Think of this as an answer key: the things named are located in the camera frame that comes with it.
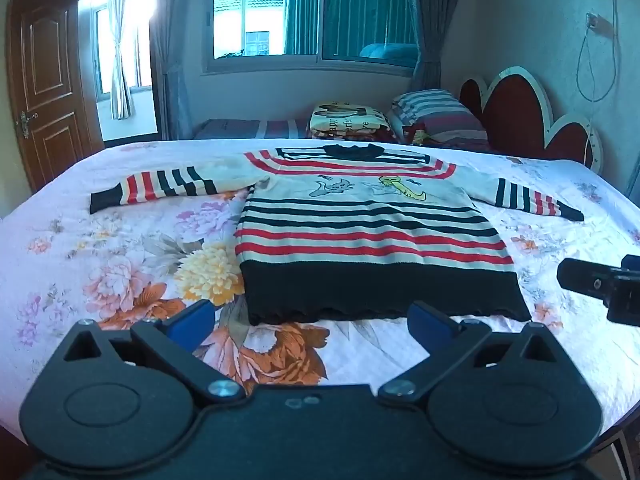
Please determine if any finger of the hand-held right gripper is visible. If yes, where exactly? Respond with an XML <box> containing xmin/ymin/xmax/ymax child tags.
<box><xmin>557</xmin><ymin>257</ymin><xmax>621</xmax><ymax>306</ymax></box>

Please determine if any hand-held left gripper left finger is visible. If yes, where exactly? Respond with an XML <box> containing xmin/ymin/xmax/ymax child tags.
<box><xmin>64</xmin><ymin>300</ymin><xmax>246</xmax><ymax>408</ymax></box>

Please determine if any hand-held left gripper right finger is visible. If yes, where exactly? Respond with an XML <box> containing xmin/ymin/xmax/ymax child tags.
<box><xmin>377</xmin><ymin>301</ymin><xmax>563</xmax><ymax>403</ymax></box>

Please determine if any striped knit sweater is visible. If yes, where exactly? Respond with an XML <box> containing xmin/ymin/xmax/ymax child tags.
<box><xmin>90</xmin><ymin>144</ymin><xmax>585</xmax><ymax>326</ymax></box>

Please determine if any floral bed sheet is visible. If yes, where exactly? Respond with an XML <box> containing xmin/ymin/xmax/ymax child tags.
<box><xmin>0</xmin><ymin>139</ymin><xmax>640</xmax><ymax>453</ymax></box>

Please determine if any red and white headboard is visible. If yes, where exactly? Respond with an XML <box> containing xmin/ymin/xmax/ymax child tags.
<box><xmin>459</xmin><ymin>66</ymin><xmax>604</xmax><ymax>175</ymax></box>

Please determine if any striped bedding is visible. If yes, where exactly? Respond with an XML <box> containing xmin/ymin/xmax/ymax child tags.
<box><xmin>194</xmin><ymin>118</ymin><xmax>312</xmax><ymax>140</ymax></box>

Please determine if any striped pillow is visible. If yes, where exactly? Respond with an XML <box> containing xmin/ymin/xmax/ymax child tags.
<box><xmin>389</xmin><ymin>89</ymin><xmax>492</xmax><ymax>150</ymax></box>

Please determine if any folded printed blanket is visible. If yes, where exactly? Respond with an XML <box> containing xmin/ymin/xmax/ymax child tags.
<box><xmin>309</xmin><ymin>101</ymin><xmax>403</xmax><ymax>143</ymax></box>

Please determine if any grey curtain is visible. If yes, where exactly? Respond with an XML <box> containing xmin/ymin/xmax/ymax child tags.
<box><xmin>149</xmin><ymin>0</ymin><xmax>195</xmax><ymax>141</ymax></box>
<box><xmin>410</xmin><ymin>0</ymin><xmax>467</xmax><ymax>94</ymax></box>

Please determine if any brown wooden door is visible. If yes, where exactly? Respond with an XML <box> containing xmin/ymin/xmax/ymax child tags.
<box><xmin>6</xmin><ymin>0</ymin><xmax>105</xmax><ymax>194</ymax></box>

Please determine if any white sheer curtain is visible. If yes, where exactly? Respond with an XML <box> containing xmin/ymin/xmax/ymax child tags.
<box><xmin>107</xmin><ymin>0</ymin><xmax>137</xmax><ymax>121</ymax></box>

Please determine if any window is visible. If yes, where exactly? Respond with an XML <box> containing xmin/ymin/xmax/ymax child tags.
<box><xmin>201</xmin><ymin>0</ymin><xmax>422</xmax><ymax>78</ymax></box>

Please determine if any white wall cable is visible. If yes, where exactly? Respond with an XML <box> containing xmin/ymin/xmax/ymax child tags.
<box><xmin>575</xmin><ymin>0</ymin><xmax>621</xmax><ymax>104</ymax></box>

